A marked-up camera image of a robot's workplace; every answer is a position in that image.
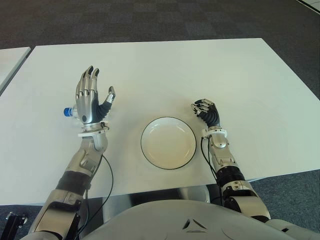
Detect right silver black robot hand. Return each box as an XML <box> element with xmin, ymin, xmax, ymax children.
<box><xmin>190</xmin><ymin>98</ymin><xmax>221</xmax><ymax>127</ymax></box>

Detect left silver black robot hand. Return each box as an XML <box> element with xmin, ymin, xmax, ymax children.
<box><xmin>74</xmin><ymin>65</ymin><xmax>117</xmax><ymax>126</ymax></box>

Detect clear bottle with blue cap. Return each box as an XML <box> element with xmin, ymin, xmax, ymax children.
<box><xmin>62</xmin><ymin>106</ymin><xmax>81</xmax><ymax>126</ymax></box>

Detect white plate with black rim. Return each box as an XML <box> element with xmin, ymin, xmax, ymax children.
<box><xmin>140</xmin><ymin>117</ymin><xmax>200</xmax><ymax>172</ymax></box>

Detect white round bin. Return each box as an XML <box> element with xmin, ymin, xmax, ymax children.
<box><xmin>174</xmin><ymin>184</ymin><xmax>211</xmax><ymax>204</ymax></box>

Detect white neighbouring table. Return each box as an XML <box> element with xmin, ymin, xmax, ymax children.
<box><xmin>0</xmin><ymin>46</ymin><xmax>32</xmax><ymax>95</ymax></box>

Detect grey robot torso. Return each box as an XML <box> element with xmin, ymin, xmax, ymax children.
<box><xmin>82</xmin><ymin>198</ymin><xmax>276</xmax><ymax>240</ymax></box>

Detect black stand with screws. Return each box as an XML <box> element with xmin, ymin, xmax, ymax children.
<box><xmin>4</xmin><ymin>212</ymin><xmax>28</xmax><ymax>240</ymax></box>

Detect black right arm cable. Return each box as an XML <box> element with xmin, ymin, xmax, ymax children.
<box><xmin>200</xmin><ymin>136</ymin><xmax>226</xmax><ymax>208</ymax></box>

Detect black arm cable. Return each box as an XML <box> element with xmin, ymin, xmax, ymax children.
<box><xmin>77</xmin><ymin>154</ymin><xmax>115</xmax><ymax>233</ymax></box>
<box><xmin>200</xmin><ymin>136</ymin><xmax>226</xmax><ymax>208</ymax></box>

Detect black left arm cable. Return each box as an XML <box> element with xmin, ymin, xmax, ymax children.
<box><xmin>77</xmin><ymin>154</ymin><xmax>115</xmax><ymax>233</ymax></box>

